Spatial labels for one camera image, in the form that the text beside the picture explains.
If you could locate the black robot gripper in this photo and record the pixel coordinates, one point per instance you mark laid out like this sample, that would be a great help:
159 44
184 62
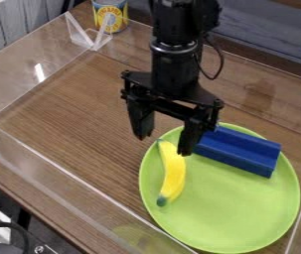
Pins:
168 89

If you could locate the yellow toy banana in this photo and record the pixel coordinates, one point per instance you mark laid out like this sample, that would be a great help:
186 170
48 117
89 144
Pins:
174 166

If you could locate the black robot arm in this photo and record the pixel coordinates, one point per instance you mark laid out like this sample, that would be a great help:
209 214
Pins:
182 21

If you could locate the green round plate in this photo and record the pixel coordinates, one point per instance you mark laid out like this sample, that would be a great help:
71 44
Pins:
230 211

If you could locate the blue foam block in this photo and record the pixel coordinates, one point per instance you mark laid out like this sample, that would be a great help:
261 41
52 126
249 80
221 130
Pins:
239 148

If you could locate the yellow labelled tin can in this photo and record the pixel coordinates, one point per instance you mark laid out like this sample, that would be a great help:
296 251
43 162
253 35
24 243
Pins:
111 11

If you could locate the black device with knob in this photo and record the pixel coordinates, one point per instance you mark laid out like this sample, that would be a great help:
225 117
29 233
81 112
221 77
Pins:
37 246

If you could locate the clear acrylic enclosure wall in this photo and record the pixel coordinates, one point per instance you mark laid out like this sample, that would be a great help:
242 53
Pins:
69 158

